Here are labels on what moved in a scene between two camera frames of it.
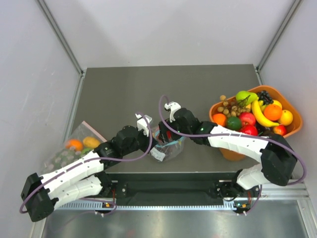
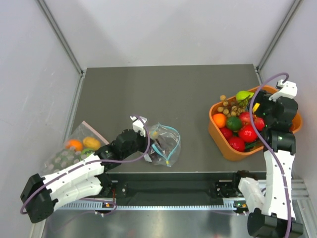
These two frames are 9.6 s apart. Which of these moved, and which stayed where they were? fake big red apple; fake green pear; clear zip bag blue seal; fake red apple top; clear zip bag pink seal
Moved: clear zip bag blue seal
Stayed: fake big red apple; fake red apple top; fake green pear; clear zip bag pink seal
